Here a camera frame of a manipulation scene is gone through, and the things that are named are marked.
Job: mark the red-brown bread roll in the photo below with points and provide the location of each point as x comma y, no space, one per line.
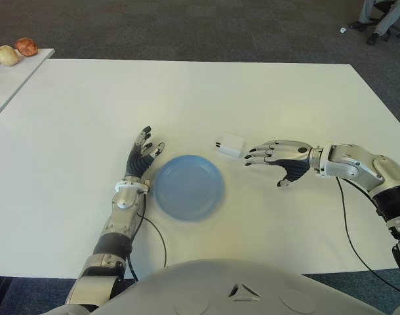
26,46

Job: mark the seated person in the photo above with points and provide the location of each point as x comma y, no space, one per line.
388,18

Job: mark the grey robot torso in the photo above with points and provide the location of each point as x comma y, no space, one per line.
200,288

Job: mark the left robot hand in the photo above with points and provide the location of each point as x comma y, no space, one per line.
137,160

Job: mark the white charger block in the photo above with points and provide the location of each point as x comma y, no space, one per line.
231,146

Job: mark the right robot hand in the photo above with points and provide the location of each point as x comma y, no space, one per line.
292,154

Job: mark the blue plate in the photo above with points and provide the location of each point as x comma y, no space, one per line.
189,187

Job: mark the beige bread roll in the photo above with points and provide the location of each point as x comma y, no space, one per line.
6,55

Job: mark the white side table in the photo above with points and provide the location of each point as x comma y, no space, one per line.
10,80

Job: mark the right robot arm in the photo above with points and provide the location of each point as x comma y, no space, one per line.
351,164

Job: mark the black office chair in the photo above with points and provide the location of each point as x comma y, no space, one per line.
380,6

